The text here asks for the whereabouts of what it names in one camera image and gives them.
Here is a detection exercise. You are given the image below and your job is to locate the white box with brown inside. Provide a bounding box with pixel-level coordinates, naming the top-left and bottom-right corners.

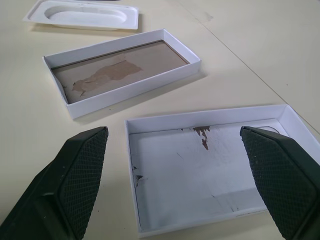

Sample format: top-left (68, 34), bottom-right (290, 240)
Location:
top-left (41, 28), bottom-right (202, 120)

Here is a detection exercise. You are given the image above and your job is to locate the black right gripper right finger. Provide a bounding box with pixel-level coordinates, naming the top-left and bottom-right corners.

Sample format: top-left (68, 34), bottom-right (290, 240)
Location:
top-left (239, 125), bottom-right (320, 240)

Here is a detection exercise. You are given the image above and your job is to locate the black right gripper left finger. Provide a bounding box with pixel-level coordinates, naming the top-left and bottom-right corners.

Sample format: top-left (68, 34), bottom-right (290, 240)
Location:
top-left (0, 126), bottom-right (110, 240)

